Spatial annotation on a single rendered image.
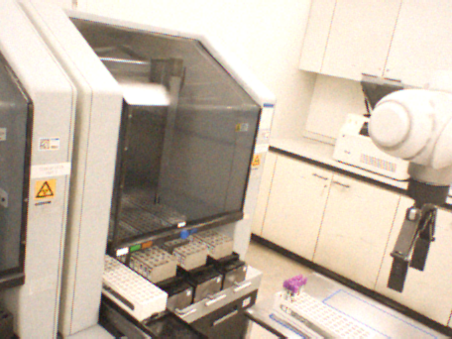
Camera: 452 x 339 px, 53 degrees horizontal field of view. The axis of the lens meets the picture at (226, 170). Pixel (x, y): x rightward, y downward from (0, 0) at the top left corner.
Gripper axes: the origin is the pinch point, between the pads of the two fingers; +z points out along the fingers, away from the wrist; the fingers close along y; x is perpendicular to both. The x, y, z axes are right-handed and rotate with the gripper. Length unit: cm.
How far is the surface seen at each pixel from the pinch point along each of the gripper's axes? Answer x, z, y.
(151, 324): 60, 37, -13
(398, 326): 10, 40, 49
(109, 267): 84, 31, -10
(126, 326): 65, 39, -18
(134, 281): 73, 31, -8
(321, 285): 39, 39, 50
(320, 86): 174, -15, 285
